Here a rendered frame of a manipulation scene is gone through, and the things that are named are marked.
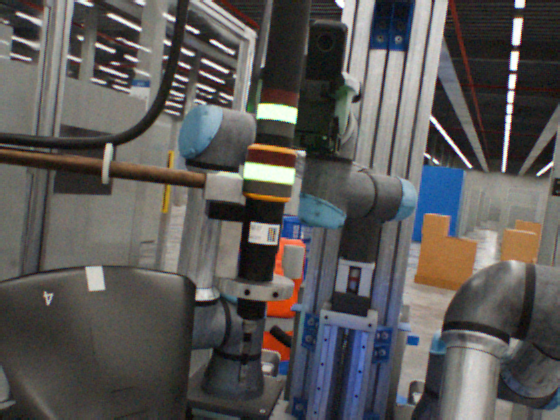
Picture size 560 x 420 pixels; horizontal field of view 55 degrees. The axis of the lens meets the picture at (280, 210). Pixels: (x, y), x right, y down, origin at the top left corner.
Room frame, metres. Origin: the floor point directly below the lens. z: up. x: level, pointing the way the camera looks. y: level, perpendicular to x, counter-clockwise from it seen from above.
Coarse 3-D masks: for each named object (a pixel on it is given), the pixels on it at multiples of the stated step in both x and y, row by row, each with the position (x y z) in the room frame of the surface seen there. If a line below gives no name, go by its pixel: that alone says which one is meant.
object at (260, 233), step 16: (256, 208) 0.45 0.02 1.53; (272, 208) 0.45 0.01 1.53; (256, 224) 0.45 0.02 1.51; (272, 224) 0.45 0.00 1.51; (256, 240) 0.45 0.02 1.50; (272, 240) 0.45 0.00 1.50; (240, 256) 0.46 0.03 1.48; (256, 256) 0.45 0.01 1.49; (272, 256) 0.46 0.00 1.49; (240, 272) 0.46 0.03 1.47; (256, 272) 0.45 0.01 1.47; (272, 272) 0.46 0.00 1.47; (240, 304) 0.46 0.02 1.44; (256, 304) 0.45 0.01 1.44
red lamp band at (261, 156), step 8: (248, 152) 0.46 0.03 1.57; (256, 152) 0.45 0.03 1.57; (264, 152) 0.45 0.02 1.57; (272, 152) 0.45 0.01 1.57; (280, 152) 0.45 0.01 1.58; (248, 160) 0.46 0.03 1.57; (256, 160) 0.45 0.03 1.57; (264, 160) 0.45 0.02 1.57; (272, 160) 0.45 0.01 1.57; (280, 160) 0.45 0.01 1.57; (288, 160) 0.45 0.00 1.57
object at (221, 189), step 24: (216, 192) 0.44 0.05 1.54; (240, 192) 0.45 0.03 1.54; (216, 216) 0.44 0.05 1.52; (240, 216) 0.44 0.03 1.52; (216, 240) 0.46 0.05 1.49; (216, 264) 0.44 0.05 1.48; (216, 288) 0.45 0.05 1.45; (240, 288) 0.43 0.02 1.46; (264, 288) 0.43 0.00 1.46; (288, 288) 0.45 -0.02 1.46
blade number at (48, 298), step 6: (42, 288) 0.54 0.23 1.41; (48, 288) 0.54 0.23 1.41; (54, 288) 0.54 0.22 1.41; (36, 294) 0.53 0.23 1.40; (42, 294) 0.54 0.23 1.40; (48, 294) 0.54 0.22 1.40; (54, 294) 0.54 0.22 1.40; (42, 300) 0.53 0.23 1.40; (48, 300) 0.53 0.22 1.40; (54, 300) 0.54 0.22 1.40; (42, 306) 0.53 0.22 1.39; (48, 306) 0.53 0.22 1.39; (54, 306) 0.53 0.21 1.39; (60, 306) 0.53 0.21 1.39
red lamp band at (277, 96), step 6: (264, 90) 0.46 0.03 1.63; (270, 90) 0.45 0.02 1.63; (276, 90) 0.45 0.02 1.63; (282, 90) 0.45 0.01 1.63; (264, 96) 0.46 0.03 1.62; (270, 96) 0.45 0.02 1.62; (276, 96) 0.45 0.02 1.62; (282, 96) 0.45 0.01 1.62; (288, 96) 0.45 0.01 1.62; (294, 96) 0.46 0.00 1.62; (264, 102) 0.46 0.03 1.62; (270, 102) 0.45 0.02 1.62; (276, 102) 0.45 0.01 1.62; (282, 102) 0.45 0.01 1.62; (288, 102) 0.45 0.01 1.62; (294, 102) 0.46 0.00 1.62
